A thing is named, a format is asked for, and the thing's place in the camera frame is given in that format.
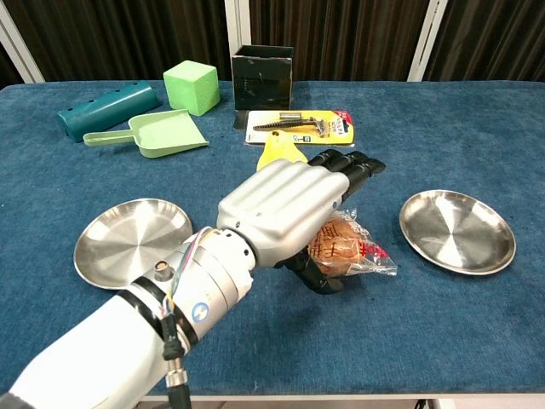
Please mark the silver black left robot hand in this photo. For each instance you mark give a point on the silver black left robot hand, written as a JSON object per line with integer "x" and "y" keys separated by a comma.
{"x": 281, "y": 204}

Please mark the yellow pear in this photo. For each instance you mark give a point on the yellow pear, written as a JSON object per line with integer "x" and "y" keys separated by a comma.
{"x": 277, "y": 151}

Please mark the pastry bun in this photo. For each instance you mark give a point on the pastry bun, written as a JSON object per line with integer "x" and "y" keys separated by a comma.
{"x": 340, "y": 247}

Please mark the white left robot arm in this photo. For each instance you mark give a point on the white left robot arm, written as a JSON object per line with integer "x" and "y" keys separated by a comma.
{"x": 106, "y": 349}

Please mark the round steel plate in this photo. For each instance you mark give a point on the round steel plate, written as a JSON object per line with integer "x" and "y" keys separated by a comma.
{"x": 457, "y": 232}
{"x": 127, "y": 243}

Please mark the dark square open box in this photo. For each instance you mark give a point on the dark square open box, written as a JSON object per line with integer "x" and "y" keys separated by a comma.
{"x": 262, "y": 85}

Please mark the light green plastic dustpan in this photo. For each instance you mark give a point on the light green plastic dustpan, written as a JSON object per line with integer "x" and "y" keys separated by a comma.
{"x": 166, "y": 134}

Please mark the light green foam cube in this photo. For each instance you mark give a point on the light green foam cube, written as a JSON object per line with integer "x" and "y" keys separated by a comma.
{"x": 191, "y": 89}

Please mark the blue table cloth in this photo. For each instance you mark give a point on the blue table cloth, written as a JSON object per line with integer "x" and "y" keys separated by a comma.
{"x": 383, "y": 332}

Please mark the dark pleated curtain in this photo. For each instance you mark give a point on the dark pleated curtain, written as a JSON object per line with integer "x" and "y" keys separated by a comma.
{"x": 127, "y": 38}
{"x": 494, "y": 38}
{"x": 340, "y": 38}
{"x": 8, "y": 70}

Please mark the teal half-cylinder holder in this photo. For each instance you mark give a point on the teal half-cylinder holder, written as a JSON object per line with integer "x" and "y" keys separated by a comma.
{"x": 106, "y": 111}

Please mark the white frame post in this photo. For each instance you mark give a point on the white frame post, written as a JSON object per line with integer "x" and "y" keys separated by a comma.
{"x": 426, "y": 42}
{"x": 237, "y": 21}
{"x": 17, "y": 47}

